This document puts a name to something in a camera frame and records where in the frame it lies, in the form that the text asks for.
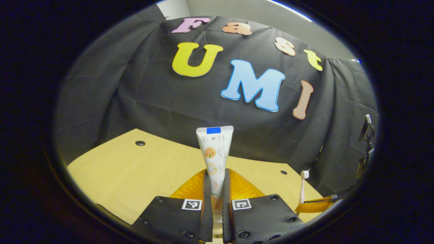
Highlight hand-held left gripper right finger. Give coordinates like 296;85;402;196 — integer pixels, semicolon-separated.
222;168;305;244

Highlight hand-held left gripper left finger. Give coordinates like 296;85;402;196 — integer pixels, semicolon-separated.
131;169;214;244

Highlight white toothbrush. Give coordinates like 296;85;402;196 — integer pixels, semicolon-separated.
298;170;310;204

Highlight white toothpaste tube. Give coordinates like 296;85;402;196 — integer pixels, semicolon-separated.
196;126;234;231

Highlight black backdrop cloth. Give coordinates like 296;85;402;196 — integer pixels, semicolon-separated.
54;15;378;197

